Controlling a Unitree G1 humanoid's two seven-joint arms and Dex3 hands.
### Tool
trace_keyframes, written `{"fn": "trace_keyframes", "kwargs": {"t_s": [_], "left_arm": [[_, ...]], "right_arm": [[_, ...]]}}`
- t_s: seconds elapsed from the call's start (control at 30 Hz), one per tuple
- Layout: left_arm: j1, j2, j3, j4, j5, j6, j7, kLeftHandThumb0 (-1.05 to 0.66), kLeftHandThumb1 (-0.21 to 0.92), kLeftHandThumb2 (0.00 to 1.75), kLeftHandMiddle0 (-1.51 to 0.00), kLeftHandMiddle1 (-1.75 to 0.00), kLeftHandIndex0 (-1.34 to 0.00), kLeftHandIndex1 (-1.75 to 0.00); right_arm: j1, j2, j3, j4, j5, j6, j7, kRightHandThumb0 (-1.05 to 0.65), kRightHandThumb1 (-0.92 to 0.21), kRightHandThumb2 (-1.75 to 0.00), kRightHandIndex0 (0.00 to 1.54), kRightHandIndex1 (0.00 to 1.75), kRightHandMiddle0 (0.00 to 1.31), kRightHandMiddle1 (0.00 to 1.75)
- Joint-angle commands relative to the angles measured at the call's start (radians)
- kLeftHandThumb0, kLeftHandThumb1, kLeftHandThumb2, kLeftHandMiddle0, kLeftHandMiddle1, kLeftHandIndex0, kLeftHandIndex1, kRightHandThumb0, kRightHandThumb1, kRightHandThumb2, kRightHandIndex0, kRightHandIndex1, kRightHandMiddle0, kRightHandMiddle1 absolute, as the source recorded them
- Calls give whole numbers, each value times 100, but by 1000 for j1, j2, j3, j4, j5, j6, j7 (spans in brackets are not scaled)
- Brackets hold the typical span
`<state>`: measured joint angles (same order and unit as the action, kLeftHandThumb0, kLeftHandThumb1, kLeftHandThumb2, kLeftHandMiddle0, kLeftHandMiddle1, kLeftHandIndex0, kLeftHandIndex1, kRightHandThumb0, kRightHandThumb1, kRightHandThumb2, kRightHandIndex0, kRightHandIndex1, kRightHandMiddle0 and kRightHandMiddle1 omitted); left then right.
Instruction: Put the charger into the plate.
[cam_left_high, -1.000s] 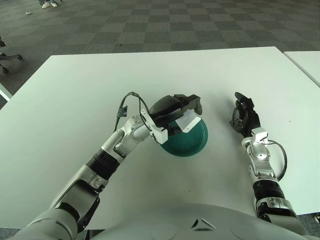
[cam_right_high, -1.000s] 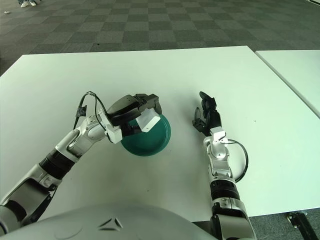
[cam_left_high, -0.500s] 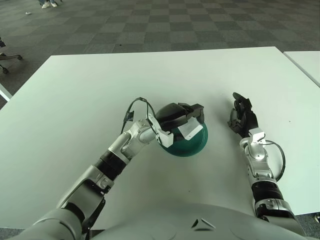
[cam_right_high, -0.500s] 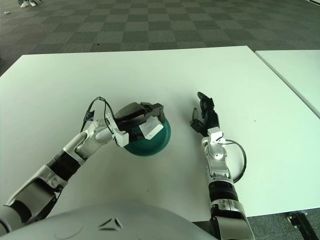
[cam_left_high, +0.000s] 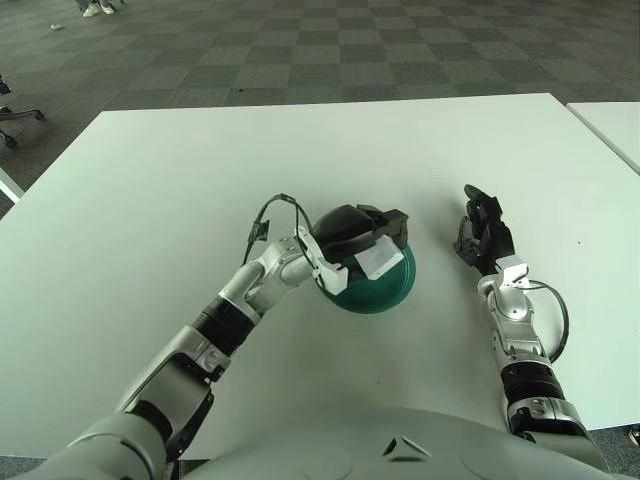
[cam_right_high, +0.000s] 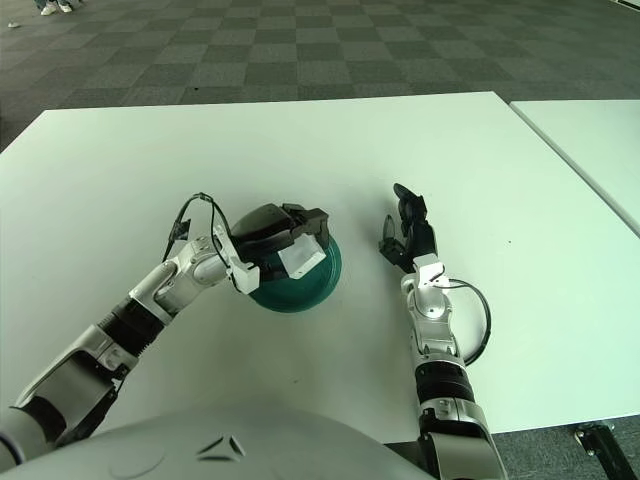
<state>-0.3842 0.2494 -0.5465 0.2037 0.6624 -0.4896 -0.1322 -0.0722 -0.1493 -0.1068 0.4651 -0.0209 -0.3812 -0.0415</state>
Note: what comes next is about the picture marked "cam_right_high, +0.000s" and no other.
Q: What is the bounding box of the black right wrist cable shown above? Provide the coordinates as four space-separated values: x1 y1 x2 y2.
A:
447 279 493 366

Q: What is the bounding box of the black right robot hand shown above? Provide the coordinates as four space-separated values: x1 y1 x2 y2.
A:
377 183 437 274

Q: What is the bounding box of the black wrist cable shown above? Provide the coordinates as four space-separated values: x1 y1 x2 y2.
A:
447 279 493 366
162 191 231 262

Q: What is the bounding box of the adjacent white table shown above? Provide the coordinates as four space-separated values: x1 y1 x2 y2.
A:
509 99 640 229

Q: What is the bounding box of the silver robot torso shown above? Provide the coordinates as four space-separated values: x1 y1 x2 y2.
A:
0 403 421 480

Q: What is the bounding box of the teal green plate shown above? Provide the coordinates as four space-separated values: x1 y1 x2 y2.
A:
247 234 344 314

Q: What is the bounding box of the white charger block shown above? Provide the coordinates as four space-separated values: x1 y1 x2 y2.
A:
277 235 326 280

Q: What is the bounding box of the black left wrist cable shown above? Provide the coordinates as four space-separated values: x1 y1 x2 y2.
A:
162 191 231 262

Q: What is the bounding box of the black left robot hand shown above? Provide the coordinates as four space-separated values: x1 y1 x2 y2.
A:
229 202 331 281

